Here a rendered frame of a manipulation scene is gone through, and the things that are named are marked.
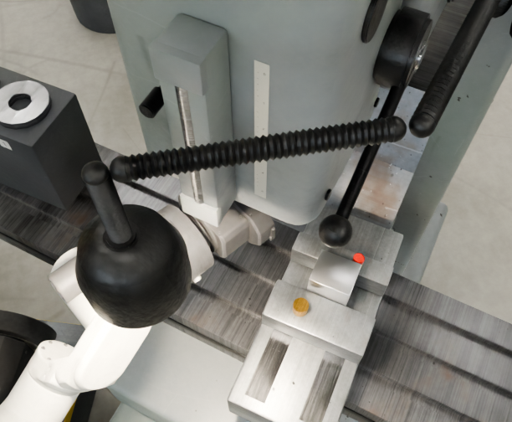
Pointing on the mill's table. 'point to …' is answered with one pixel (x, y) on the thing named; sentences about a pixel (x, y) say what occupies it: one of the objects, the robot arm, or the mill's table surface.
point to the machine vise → (320, 393)
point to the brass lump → (300, 306)
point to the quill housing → (273, 83)
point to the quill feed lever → (393, 79)
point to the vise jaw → (319, 321)
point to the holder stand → (30, 135)
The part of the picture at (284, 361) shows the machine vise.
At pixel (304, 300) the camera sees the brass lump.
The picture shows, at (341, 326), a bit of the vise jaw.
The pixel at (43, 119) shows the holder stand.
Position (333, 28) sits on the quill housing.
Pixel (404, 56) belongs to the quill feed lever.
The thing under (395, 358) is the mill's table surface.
